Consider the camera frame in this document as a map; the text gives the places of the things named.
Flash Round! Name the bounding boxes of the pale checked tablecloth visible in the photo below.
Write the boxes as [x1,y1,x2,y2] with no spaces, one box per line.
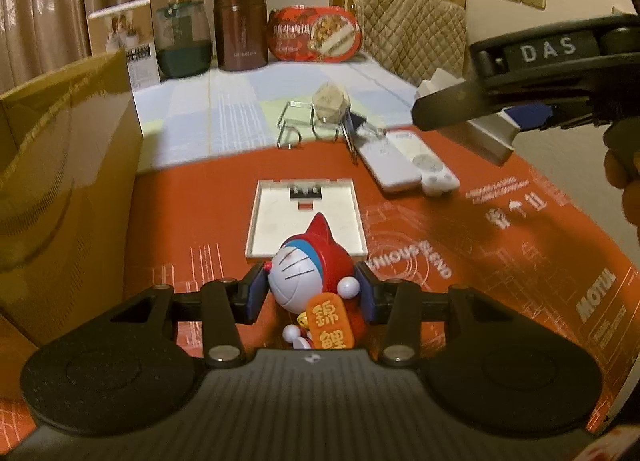
[131,50,421,177]

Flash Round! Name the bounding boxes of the beige round ornament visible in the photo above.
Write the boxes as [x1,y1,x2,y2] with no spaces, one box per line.
[312,82,351,124]

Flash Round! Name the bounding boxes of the black binder clip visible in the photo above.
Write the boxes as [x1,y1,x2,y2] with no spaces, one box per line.
[342,111,388,164]

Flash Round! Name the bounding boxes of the glass jar with green contents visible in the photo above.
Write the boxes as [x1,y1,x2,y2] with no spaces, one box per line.
[155,0,213,79]

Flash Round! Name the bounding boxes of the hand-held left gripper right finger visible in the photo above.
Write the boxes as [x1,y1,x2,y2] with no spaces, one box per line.
[355,263,506,367]

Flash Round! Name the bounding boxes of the red blue cat figurine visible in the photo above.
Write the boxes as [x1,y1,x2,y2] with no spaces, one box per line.
[267,214,361,352]

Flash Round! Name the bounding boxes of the white square plastic tray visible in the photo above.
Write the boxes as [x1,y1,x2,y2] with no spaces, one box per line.
[245,178,368,262]

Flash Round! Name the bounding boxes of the person's right hand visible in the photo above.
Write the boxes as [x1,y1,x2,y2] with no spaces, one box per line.
[603,148,640,242]

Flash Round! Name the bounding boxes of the white power adapter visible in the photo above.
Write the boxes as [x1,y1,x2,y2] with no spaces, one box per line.
[416,68,518,164]

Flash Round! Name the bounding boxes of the plain white remote control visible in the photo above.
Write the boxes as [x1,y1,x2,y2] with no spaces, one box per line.
[359,138,421,193]

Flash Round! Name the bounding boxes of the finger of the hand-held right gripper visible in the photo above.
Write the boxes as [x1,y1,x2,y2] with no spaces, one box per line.
[501,102,621,134]
[412,76,501,133]

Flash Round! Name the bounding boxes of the beige quilted chair cover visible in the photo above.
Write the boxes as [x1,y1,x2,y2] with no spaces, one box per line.
[346,0,468,89]

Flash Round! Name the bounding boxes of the white remote with round button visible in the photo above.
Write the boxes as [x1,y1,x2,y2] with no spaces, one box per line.
[390,130,461,198]

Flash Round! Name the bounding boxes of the white photo product box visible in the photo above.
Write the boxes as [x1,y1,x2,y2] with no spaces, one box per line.
[87,0,162,91]

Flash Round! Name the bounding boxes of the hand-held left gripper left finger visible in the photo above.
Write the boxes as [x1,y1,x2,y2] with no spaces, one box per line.
[107,262,269,369]

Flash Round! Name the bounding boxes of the brown cardboard box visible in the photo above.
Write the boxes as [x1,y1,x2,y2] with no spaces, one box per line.
[0,48,146,349]

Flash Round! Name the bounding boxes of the red oval food tin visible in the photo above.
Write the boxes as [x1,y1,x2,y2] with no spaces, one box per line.
[267,6,363,63]

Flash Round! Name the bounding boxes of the red printed mat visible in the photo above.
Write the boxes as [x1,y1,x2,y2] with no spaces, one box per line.
[0,125,640,461]

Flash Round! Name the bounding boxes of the brown metal canister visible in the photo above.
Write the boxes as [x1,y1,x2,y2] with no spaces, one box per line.
[212,0,268,72]

